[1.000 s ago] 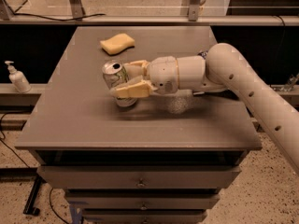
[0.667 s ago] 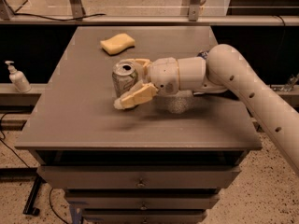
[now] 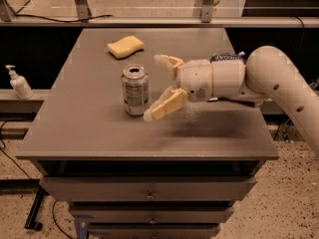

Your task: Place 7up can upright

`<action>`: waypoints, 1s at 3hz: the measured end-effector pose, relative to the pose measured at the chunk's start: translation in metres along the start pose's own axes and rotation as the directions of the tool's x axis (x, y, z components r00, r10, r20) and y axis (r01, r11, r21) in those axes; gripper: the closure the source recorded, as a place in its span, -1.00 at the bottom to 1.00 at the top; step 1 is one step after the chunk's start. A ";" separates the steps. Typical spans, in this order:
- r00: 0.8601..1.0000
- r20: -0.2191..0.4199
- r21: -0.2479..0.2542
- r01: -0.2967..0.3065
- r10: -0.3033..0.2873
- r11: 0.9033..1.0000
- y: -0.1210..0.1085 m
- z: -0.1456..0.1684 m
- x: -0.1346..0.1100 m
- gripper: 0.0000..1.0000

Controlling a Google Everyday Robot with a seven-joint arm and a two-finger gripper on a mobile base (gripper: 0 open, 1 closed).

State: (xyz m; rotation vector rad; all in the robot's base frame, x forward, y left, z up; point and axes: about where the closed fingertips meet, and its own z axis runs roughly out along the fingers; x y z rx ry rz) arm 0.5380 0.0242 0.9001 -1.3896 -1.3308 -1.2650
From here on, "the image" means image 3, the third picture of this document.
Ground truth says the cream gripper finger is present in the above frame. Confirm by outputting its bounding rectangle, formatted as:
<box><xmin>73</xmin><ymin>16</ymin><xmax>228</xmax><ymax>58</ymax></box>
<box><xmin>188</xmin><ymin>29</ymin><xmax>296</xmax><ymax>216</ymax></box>
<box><xmin>143</xmin><ymin>86</ymin><xmax>188</xmax><ymax>121</ymax></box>
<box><xmin>154</xmin><ymin>55</ymin><xmax>184</xmax><ymax>80</ymax></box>

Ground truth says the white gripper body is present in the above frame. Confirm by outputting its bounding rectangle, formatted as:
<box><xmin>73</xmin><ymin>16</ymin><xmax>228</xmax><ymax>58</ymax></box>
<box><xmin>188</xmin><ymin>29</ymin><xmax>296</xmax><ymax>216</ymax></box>
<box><xmin>176</xmin><ymin>60</ymin><xmax>213</xmax><ymax>103</ymax></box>

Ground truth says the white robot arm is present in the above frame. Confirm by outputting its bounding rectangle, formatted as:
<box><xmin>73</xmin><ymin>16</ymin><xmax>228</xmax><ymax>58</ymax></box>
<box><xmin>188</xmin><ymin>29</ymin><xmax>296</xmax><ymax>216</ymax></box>
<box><xmin>144</xmin><ymin>46</ymin><xmax>319</xmax><ymax>153</ymax></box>

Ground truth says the blue kettle chips bag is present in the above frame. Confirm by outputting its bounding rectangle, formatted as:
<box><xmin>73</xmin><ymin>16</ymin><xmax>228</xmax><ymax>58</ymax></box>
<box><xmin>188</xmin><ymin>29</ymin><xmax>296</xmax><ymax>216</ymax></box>
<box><xmin>210</xmin><ymin>52</ymin><xmax>246</xmax><ymax>64</ymax></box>

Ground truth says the yellow sponge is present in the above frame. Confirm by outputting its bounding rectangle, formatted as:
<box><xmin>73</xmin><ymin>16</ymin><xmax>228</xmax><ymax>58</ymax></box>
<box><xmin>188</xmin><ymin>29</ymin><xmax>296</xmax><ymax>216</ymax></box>
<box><xmin>107</xmin><ymin>36</ymin><xmax>145</xmax><ymax>59</ymax></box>

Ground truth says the grey drawer cabinet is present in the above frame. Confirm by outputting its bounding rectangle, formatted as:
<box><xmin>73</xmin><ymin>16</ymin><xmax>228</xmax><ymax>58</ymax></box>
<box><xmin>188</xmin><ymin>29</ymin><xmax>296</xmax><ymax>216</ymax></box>
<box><xmin>15</xmin><ymin>27</ymin><xmax>280</xmax><ymax>239</ymax></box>

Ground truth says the top grey drawer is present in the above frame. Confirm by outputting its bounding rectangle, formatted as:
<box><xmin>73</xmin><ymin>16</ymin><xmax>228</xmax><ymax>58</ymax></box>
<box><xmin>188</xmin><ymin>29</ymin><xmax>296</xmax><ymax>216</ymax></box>
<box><xmin>40</xmin><ymin>176</ymin><xmax>256</xmax><ymax>202</ymax></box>

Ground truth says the grey drawer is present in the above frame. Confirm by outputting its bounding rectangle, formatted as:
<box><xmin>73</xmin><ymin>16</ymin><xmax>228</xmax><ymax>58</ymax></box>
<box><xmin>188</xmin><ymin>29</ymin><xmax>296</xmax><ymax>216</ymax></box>
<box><xmin>88</xmin><ymin>224</ymin><xmax>220</xmax><ymax>239</ymax></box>
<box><xmin>70</xmin><ymin>205</ymin><xmax>233</xmax><ymax>224</ymax></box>
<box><xmin>40</xmin><ymin>176</ymin><xmax>256</xmax><ymax>202</ymax></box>

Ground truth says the middle grey drawer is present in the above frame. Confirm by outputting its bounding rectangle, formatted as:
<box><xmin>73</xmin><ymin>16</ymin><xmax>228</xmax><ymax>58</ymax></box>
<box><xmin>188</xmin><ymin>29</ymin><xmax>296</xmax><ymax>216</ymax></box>
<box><xmin>70</xmin><ymin>205</ymin><xmax>233</xmax><ymax>224</ymax></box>

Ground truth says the bottom grey drawer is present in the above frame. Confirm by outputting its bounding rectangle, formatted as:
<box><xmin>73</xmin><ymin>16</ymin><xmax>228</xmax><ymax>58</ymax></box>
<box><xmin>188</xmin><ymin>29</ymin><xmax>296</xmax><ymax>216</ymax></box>
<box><xmin>88</xmin><ymin>224</ymin><xmax>220</xmax><ymax>239</ymax></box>

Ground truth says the white pump bottle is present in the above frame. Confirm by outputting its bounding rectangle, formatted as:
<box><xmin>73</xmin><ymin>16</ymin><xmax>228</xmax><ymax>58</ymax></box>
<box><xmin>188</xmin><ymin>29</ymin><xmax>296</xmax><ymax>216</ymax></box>
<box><xmin>5</xmin><ymin>65</ymin><xmax>33</xmax><ymax>100</ymax></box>

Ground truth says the black cable on rail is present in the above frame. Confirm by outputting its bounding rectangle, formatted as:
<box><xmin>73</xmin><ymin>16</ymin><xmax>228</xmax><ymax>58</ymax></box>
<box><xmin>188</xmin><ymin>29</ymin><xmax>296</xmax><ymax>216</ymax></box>
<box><xmin>13</xmin><ymin>13</ymin><xmax>114</xmax><ymax>24</ymax></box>

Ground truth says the black cable on floor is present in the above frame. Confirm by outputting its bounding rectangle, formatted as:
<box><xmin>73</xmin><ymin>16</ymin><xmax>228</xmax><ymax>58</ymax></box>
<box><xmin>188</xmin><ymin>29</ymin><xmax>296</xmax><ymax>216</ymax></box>
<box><xmin>0</xmin><ymin>118</ymin><xmax>76</xmax><ymax>239</ymax></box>

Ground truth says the black floor bracket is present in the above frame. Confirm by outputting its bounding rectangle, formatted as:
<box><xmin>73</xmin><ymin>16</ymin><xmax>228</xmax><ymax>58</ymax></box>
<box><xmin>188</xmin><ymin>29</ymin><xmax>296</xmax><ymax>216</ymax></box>
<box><xmin>24</xmin><ymin>187</ymin><xmax>46</xmax><ymax>231</ymax></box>

